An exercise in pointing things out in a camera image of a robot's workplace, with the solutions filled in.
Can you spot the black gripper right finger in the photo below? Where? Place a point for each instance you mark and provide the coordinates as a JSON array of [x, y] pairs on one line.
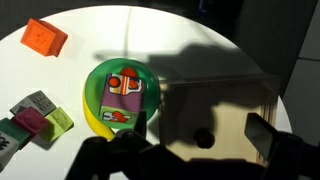
[[263, 136]]

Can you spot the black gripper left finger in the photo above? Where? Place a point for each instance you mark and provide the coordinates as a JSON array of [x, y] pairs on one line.
[[141, 124]]

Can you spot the colourful picture block with house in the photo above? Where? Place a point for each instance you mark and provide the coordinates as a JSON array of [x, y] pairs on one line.
[[121, 99]]

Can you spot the green plastic bowl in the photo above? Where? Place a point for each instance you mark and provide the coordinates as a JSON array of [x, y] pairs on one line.
[[95, 83]]

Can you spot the wooden tray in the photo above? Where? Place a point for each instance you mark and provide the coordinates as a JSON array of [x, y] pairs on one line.
[[221, 106]]

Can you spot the lime green cube block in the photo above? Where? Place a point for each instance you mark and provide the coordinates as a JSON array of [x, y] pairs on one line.
[[59, 122]]

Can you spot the grey dotted cube block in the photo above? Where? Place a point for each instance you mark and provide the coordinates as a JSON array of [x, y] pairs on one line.
[[37, 100]]

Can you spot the magenta cube block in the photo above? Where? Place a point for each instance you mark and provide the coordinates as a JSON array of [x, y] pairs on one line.
[[30, 120]]

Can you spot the orange cube block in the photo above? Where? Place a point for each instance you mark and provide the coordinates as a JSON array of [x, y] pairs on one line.
[[43, 37]]

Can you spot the white zebra picture block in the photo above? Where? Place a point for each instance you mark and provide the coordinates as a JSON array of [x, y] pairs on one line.
[[8, 147]]

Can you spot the yellow plastic banana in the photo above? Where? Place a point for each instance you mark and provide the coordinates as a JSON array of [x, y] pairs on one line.
[[96, 126]]

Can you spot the small orange ball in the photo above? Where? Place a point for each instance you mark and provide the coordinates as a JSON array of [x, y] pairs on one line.
[[130, 72]]

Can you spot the small dark ball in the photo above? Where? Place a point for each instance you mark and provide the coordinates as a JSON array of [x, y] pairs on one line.
[[204, 138]]

